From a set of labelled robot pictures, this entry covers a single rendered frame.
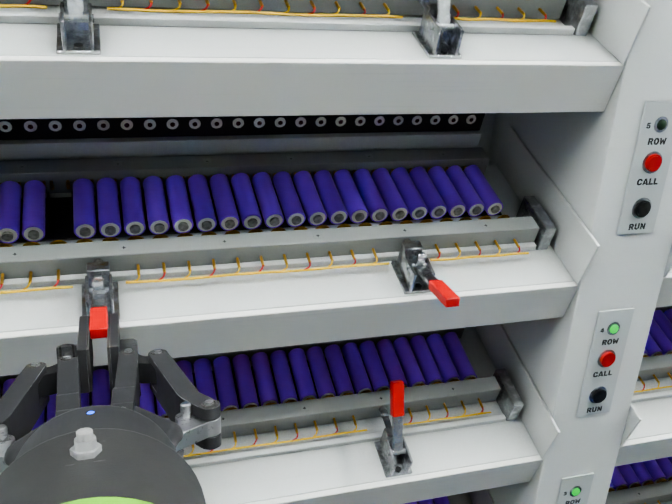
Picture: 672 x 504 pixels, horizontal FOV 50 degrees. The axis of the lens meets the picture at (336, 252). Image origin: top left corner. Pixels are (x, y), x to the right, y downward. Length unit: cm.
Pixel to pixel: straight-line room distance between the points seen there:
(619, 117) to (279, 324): 34
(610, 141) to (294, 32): 29
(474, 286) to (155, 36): 34
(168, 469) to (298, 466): 44
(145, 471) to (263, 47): 35
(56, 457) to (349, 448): 49
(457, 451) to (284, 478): 18
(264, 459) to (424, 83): 39
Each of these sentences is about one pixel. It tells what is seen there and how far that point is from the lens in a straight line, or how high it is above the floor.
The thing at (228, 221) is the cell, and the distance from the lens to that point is 66.
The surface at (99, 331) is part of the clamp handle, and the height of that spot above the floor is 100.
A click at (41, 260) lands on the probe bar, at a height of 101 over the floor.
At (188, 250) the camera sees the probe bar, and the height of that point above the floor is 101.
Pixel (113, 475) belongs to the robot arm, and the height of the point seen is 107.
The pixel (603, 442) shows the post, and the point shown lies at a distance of 85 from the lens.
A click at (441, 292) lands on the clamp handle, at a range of 59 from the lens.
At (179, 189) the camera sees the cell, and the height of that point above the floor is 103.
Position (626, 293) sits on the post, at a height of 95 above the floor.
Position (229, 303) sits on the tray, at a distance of 60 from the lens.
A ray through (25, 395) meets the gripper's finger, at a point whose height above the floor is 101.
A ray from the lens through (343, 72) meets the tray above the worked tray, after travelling 55.
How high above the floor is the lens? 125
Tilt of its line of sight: 23 degrees down
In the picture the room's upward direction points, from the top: 3 degrees clockwise
